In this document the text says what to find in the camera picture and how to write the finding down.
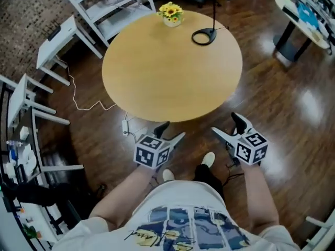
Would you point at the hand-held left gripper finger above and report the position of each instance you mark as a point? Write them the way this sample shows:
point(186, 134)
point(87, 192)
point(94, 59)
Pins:
point(161, 129)
point(176, 140)

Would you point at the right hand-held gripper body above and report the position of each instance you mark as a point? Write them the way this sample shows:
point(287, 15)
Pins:
point(251, 148)

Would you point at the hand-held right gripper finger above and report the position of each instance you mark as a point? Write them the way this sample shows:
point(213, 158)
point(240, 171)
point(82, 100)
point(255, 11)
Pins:
point(242, 124)
point(223, 136)

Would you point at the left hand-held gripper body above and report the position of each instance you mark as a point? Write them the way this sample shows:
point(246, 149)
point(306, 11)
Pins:
point(149, 153)

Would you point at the person's left forearm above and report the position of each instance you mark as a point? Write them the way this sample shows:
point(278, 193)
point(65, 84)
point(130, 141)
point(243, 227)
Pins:
point(123, 197)

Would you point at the person's right forearm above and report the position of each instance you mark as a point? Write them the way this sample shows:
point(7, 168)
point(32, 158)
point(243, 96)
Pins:
point(261, 200)

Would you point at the person's right white shoe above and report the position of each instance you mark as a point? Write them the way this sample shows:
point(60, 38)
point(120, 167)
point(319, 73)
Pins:
point(208, 159)

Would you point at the person's white shoe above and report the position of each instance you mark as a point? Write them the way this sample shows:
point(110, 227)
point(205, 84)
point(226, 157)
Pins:
point(208, 159)
point(168, 175)

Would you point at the person's left white shoe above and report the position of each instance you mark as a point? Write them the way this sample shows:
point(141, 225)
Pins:
point(168, 175)

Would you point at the white power strip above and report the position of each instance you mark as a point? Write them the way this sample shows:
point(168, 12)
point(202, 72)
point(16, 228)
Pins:
point(125, 127)

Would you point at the person's black trousers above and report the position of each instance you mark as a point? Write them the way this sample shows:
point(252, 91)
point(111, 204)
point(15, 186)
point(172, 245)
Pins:
point(204, 174)

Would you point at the person's white printed t-shirt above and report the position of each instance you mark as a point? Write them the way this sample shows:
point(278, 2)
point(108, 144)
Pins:
point(183, 195)

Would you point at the white oval table black base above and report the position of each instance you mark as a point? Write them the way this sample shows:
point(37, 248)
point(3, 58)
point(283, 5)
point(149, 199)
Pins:
point(290, 43)

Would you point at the black desk lamp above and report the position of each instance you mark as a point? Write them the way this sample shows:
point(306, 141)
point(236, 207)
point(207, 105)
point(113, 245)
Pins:
point(212, 34)

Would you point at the white shelf unit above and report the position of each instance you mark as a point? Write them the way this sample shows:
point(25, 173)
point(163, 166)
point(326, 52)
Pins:
point(115, 25)

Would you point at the sunflowers in white pot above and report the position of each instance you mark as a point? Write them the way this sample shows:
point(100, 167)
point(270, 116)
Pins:
point(171, 13)

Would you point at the stack of white bowls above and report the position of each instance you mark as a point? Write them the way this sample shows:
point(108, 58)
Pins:
point(29, 159)

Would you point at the white low shelf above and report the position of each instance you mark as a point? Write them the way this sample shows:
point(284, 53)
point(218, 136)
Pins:
point(47, 218)

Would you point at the black bag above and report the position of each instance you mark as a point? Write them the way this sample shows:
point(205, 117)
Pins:
point(34, 193)

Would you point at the small white box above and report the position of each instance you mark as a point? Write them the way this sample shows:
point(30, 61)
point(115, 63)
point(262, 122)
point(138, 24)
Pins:
point(24, 132)

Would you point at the blue cloth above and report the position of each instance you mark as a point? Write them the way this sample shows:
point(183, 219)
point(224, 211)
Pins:
point(308, 16)

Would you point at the white side table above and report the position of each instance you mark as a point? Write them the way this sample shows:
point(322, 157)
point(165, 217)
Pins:
point(56, 48)

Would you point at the small green plant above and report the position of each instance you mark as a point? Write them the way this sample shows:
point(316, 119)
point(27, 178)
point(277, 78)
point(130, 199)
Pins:
point(31, 231)

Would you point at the white slatted stool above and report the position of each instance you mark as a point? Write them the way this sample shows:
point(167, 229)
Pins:
point(17, 101)

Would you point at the black router with antennas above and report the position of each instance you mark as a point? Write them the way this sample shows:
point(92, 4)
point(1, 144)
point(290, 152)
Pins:
point(54, 33)

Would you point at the white furniture frame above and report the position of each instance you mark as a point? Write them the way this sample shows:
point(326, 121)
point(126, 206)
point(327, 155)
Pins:
point(318, 231)

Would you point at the dark top white frame desk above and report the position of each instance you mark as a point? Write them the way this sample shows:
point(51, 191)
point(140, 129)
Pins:
point(24, 119)

